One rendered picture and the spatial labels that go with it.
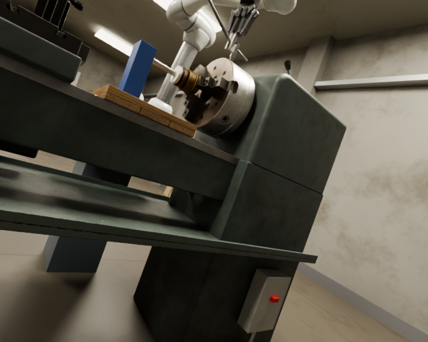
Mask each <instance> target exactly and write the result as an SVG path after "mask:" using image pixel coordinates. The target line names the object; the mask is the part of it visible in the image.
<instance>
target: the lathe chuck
mask: <svg viewBox="0 0 428 342"><path fill-rule="evenodd" d="M207 73H208V77H212V78H214V79H215V78H218V77H221V76H222V77H223V78H224V79H226V80H227V81H233V82H236V84H237V87H236V91H235V93H232V90H227V91H225V92H221V93H218V94H214V95H212V96H209V95H208V94H206V93H204V92H203V91H201V90H199V91H197V93H195V95H197V96H199V97H200V98H202V99H203V100H204V101H205V102H206V103H204V104H203V105H202V106H201V108H200V110H199V112H198V113H197V115H196V117H195V118H194V120H193V122H192V124H193V125H195V126H197V129H196V130H198V131H199V132H202V133H204V134H206V135H208V136H216V135H218V134H221V133H222V132H224V131H226V130H227V129H228V128H229V127H230V126H231V125H232V124H233V123H234V122H235V121H236V119H237V118H238V116H239V115H240V113H241V112H242V110H243V108H244V106H245V103H246V101H247V97H248V93H249V78H248V75H247V74H246V72H245V71H244V70H242V69H241V68H240V67H239V66H237V65H236V64H234V63H233V62H232V61H231V60H229V59H228V58H218V59H217V60H214V61H213V62H211V63H210V64H209V65H207ZM224 115H228V116H229V120H228V121H227V122H222V121H221V118H222V117H223V116H224Z"/></svg>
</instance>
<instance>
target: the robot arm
mask: <svg viewBox="0 0 428 342"><path fill-rule="evenodd" d="M212 2H213V5H222V6H228V7H237V9H236V10H232V11H231V18H230V22H229V25H228V30H227V32H228V33H229V34H230V35H229V38H230V40H231V44H229V43H228V40H227V44H226V46H225V51H227V53H230V52H231V53H232V54H233V52H234V49H235V47H236V44H238V42H239V40H240V38H241V37H242V36H246V34H247V33H248V31H249V29H250V28H251V25H252V24H253V22H254V21H255V19H256V18H257V17H258V16H259V13H258V11H257V10H258V9H263V8H265V9H266V10H267V11H273V12H278V13H279V14H282V15H287V14H289V13H291V12H292V11H293V10H294V8H295V6H296V2H297V0H212ZM206 5H209V2H208V1H207V0H173V1H172V2H171V3H170V5H169V6H168V9H167V11H166V17H167V19H168V21H169V22H171V23H173V24H176V25H177V26H179V27H180V28H181V29H183V30H184V33H183V44H182V46H181V48H180V50H179V52H178V54H177V56H176V58H175V60H174V62H173V64H172V66H171V69H173V70H175V68H176V67H177V66H180V67H183V68H186V69H189V68H190V66H191V64H192V62H193V60H194V58H195V57H196V55H197V52H199V51H201V50H202V49H203V48H208V47H210V46H211V45H213V43H214V42H215V38H216V34H215V30H214V28H213V26H212V24H211V23H210V22H209V21H208V20H207V19H206V18H205V17H204V16H203V15H202V14H201V13H200V12H199V10H200V9H202V8H203V7H204V6H206ZM178 89H179V88H178V87H177V86H175V85H173V83H171V74H169V73H168V74H167V76H166V78H165V80H164V82H163V84H162V86H161V88H160V91H159V92H158V95H157V96H156V98H152V99H150V101H149V102H148V103H149V104H151V105H153V106H155V107H158V108H159V109H162V110H163V111H166V112H167V113H170V114H172V111H173V110H172V107H171V103H172V101H173V99H174V97H175V95H176V93H177V91H178Z"/></svg>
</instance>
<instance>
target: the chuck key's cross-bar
mask: <svg viewBox="0 0 428 342"><path fill-rule="evenodd" d="M207 1H208V2H209V5H210V6H211V9H212V10H213V13H214V14H215V17H216V19H217V21H218V23H219V25H220V27H221V29H222V31H223V32H224V35H225V36H226V39H227V40H228V43H229V44H231V40H230V38H229V36H228V34H227V32H226V29H225V27H224V25H223V23H222V21H221V19H220V17H219V15H218V13H217V11H216V9H215V6H214V5H213V2H212V0H207ZM237 53H238V54H239V55H240V56H241V57H242V59H243V60H244V61H245V62H247V61H248V60H247V59H246V58H245V57H244V55H243V54H242V53H241V52H240V51H239V50H238V51H237Z"/></svg>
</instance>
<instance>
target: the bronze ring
mask: <svg viewBox="0 0 428 342"><path fill-rule="evenodd" d="M182 68H183V67H182ZM197 82H198V73H196V72H192V71H191V70H189V69H186V68H183V73H182V76H181V78H180V80H179V81H178V82H177V83H175V84H173V85H175V86H177V87H178V88H179V89H180V90H181V91H183V92H184V94H190V93H193V94H195V93H197V91H199V89H198V88H196V84H197Z"/></svg>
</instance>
